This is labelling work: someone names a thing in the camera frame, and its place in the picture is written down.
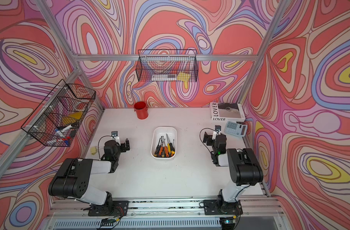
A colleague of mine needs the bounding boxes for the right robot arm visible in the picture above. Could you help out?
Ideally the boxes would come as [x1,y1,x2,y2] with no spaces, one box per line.
[200,131,263,216]

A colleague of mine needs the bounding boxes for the black ribbed handle screwdriver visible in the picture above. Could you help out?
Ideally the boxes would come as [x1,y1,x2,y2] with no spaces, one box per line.
[153,137,161,157]

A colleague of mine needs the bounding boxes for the red metal cup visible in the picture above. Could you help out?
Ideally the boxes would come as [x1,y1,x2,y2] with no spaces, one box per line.
[134,102,149,120]

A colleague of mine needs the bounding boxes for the grey calculator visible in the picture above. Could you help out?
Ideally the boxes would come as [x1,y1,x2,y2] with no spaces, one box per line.
[224,121,248,137]

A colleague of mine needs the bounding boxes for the orange black screwdriver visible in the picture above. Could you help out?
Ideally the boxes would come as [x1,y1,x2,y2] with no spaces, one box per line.
[158,137,164,158]

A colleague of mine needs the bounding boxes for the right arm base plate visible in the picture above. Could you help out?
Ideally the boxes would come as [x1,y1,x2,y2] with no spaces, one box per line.
[203,199,243,216]

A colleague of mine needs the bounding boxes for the white plastic storage box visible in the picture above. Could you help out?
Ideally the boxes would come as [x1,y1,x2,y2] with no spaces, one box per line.
[151,126,177,161]

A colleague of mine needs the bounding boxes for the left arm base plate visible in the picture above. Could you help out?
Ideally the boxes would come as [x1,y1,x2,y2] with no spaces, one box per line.
[87,200,129,217]

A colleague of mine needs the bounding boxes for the black wire basket left wall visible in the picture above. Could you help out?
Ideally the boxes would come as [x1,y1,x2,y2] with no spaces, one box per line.
[21,80,96,147]

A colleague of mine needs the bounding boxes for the black yellow-tip screwdriver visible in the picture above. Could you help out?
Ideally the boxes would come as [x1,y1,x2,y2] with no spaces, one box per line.
[166,134,175,157]

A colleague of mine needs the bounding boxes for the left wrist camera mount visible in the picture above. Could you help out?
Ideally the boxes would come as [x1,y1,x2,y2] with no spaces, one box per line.
[111,131,120,142]

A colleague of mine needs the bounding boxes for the orange screwdriver long shaft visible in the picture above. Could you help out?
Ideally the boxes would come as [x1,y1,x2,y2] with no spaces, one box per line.
[162,136,170,158]

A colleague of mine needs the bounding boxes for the markers in left basket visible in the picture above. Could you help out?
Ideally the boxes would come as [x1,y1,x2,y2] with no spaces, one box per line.
[46,122,78,147]

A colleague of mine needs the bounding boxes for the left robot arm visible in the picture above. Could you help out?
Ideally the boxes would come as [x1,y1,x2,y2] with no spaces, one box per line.
[48,139,130,218]

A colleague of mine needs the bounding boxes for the white Lover book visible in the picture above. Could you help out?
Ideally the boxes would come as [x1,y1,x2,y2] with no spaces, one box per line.
[209,103,245,122]

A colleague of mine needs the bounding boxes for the black wire basket on rail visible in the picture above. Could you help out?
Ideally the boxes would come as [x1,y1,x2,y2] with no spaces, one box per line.
[136,48,199,82]

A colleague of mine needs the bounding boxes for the yellow sponge in basket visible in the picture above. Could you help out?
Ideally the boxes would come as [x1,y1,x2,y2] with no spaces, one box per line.
[176,72,191,82]

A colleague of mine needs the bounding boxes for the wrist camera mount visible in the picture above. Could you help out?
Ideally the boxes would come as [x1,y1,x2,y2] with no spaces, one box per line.
[111,131,120,142]
[212,125,222,140]

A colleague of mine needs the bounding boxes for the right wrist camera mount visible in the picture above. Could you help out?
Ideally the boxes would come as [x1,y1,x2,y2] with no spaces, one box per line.
[212,125,222,140]

